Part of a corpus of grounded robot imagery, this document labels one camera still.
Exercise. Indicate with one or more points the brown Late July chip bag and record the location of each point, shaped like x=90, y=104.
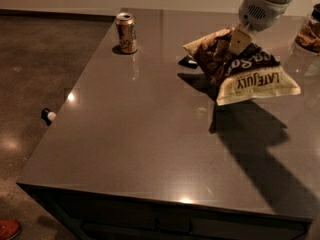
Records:
x=254, y=73

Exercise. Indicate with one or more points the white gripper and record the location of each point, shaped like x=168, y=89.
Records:
x=261, y=14

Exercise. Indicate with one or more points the dark counter drawer front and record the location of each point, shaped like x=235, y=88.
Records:
x=94, y=216

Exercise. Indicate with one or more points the gold soda can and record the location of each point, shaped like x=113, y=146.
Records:
x=125, y=24

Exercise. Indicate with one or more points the clear jar of snacks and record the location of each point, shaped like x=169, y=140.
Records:
x=308, y=36

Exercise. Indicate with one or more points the black rxbar chocolate bar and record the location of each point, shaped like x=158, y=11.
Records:
x=189, y=62

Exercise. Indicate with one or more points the red shoe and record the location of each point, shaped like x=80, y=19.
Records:
x=9, y=229

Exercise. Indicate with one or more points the small black white floor object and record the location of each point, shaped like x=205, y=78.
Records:
x=48, y=116

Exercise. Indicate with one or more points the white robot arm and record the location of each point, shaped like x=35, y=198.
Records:
x=255, y=16

